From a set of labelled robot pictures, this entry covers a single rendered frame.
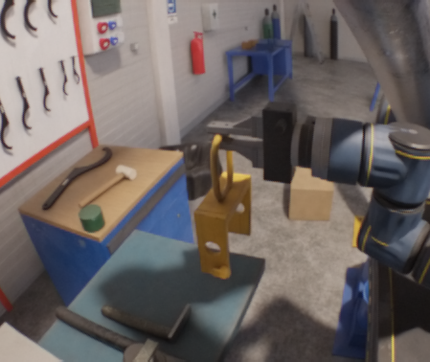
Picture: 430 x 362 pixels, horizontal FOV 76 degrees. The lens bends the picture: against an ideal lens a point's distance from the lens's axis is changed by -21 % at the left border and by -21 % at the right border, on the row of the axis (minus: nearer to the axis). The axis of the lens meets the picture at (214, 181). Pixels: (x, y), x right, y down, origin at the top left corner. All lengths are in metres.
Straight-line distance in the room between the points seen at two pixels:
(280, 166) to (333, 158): 0.10
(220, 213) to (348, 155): 0.25
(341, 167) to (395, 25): 0.23
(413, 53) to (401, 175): 0.19
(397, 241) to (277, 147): 0.27
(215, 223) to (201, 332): 0.27
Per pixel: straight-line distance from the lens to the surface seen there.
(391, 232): 0.59
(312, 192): 2.65
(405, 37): 0.48
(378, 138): 0.53
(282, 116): 0.53
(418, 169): 0.53
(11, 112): 2.31
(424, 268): 0.60
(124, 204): 1.42
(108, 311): 0.81
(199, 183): 2.17
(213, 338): 0.75
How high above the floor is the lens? 1.70
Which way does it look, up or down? 31 degrees down
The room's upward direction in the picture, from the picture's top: 5 degrees counter-clockwise
